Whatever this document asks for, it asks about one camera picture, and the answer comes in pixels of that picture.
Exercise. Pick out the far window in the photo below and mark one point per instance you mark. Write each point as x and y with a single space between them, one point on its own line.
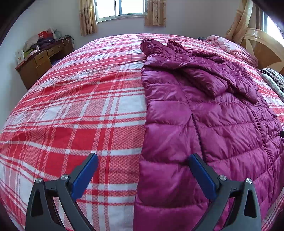
115 9

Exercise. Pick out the beige curtain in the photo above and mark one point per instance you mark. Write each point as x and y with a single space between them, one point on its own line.
155 13
240 24
87 17

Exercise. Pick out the grey floral pillow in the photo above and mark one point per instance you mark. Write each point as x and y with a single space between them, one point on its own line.
273 85

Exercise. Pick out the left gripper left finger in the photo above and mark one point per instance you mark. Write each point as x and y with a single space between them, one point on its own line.
42 213

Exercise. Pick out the striped pillow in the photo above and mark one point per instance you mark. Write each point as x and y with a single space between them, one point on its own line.
277 77

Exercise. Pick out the middle beige curtain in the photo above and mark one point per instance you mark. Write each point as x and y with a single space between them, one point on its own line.
155 13

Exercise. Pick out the pink folded blanket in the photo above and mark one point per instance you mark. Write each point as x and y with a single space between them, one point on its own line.
233 49

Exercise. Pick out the wooden headboard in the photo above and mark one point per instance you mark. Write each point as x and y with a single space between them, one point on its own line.
265 48

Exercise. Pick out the left beige curtain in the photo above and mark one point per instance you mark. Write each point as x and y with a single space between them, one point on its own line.
87 17

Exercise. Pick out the side window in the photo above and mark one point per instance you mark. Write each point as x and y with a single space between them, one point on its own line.
266 24

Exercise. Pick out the purple puffer jacket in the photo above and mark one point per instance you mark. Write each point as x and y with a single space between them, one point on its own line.
200 102

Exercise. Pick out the red plaid bed sheet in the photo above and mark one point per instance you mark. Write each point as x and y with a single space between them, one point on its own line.
92 101

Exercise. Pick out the clutter pile on desk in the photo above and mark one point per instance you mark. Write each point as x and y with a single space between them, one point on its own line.
38 42

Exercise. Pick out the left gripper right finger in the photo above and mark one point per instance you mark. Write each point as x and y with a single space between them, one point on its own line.
245 211

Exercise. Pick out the wooden desk with drawers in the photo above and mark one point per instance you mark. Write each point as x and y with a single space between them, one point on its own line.
36 65

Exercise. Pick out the right beige curtain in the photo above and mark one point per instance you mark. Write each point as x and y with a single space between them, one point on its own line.
240 24

